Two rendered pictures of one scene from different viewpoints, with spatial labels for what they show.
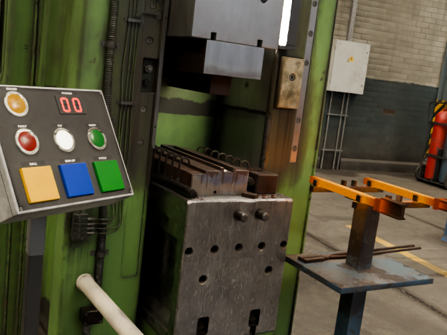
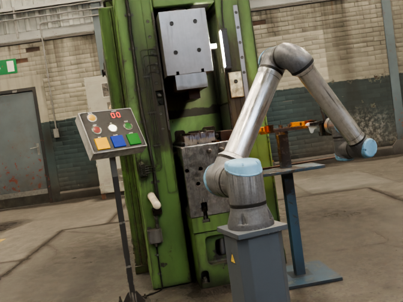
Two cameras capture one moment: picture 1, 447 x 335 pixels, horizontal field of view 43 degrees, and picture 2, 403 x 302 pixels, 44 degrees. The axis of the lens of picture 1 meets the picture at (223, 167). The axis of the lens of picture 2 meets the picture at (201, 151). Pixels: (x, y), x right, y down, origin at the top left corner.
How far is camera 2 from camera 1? 1.73 m
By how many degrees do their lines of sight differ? 24
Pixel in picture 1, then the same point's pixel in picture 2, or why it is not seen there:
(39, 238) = (114, 169)
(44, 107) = (104, 117)
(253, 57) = (201, 76)
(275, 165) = not seen: hidden behind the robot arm
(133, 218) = (168, 164)
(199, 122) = (210, 117)
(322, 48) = (252, 62)
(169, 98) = (191, 108)
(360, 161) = not seen: outside the picture
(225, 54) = (185, 79)
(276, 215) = not seen: hidden behind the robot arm
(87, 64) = (130, 99)
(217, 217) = (197, 153)
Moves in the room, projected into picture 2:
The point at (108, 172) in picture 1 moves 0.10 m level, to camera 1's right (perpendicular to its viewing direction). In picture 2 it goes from (133, 137) to (148, 135)
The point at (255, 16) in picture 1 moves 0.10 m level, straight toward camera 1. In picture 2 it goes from (197, 59) to (189, 58)
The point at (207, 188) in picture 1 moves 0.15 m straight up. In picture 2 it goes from (193, 141) to (189, 118)
